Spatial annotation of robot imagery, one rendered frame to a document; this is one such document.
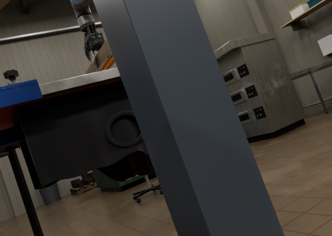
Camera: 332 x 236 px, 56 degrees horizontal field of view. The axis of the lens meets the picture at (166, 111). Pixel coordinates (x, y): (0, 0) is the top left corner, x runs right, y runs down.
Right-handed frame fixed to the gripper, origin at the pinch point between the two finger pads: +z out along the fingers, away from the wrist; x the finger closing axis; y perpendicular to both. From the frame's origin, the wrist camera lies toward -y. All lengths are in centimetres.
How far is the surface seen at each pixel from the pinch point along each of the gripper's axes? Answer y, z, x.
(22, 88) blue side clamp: 30, 11, -40
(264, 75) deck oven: -240, 4, 361
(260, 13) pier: -463, -192, 681
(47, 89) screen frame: 29.0, 12.6, -32.1
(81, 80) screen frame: 29.0, 12.3, -19.6
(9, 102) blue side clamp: 30, 14, -45
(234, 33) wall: -607, -197, 706
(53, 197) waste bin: -809, 91, 38
